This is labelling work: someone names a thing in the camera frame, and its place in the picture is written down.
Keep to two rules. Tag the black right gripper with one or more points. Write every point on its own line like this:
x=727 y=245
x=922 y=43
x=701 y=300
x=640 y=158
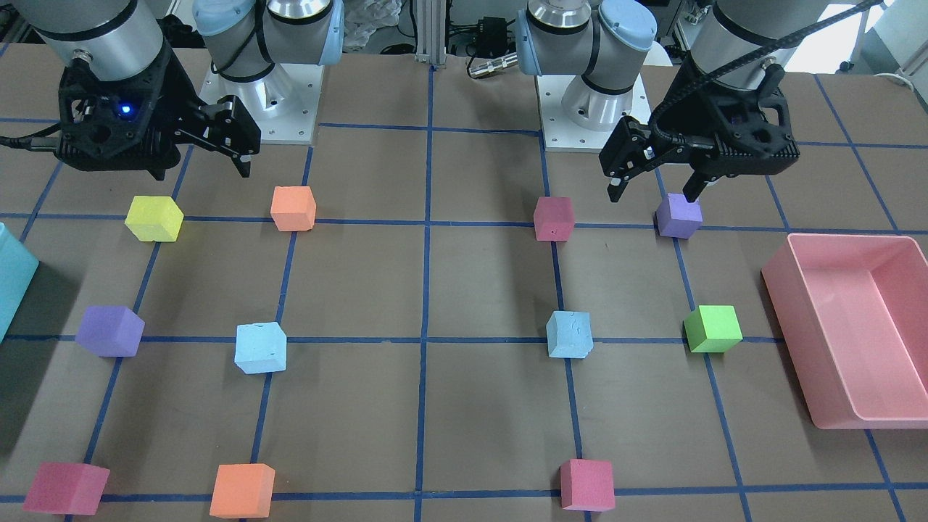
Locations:
x=176 y=90

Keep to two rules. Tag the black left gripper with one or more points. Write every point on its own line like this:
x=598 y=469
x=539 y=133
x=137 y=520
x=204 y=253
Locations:
x=670 y=110

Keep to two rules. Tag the light blue block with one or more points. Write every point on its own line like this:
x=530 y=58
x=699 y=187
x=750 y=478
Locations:
x=569 y=335
x=260 y=348

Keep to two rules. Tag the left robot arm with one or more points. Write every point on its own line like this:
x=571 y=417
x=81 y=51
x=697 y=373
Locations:
x=606 y=45

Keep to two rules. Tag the purple block near left arm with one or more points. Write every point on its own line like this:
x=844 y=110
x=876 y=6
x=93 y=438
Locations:
x=678 y=218

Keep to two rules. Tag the purple block near right arm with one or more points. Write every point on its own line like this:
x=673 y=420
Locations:
x=110 y=331

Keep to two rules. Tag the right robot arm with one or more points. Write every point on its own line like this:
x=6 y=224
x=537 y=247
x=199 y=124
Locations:
x=246 y=40

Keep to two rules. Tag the yellow foam block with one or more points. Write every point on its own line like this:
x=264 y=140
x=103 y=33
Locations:
x=154 y=218

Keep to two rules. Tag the orange foam block far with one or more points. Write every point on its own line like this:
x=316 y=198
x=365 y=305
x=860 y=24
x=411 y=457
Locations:
x=293 y=209

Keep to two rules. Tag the orange foam block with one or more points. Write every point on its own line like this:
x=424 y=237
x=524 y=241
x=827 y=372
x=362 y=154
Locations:
x=243 y=491
x=293 y=209

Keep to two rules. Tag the dark pink block far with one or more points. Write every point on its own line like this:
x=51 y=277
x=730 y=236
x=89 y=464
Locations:
x=554 y=219

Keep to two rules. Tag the green foam block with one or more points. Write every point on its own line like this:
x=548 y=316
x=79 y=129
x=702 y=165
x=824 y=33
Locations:
x=712 y=329

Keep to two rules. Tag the cyan plastic bin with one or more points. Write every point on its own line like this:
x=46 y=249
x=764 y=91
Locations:
x=18 y=266

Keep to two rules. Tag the pink plastic bin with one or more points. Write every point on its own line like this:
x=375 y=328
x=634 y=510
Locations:
x=853 y=313

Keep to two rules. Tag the pink block front centre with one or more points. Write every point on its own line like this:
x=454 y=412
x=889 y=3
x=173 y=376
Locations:
x=587 y=485

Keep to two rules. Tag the orange foam block front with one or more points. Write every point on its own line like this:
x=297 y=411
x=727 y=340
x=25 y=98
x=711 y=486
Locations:
x=243 y=491

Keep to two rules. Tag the pink block front corner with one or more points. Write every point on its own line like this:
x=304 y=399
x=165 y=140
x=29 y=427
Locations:
x=66 y=489

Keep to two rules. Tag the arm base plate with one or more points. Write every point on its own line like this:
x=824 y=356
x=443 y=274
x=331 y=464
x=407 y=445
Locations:
x=297 y=109
x=565 y=130

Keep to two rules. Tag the aluminium frame post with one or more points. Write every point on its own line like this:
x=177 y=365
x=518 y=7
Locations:
x=431 y=22

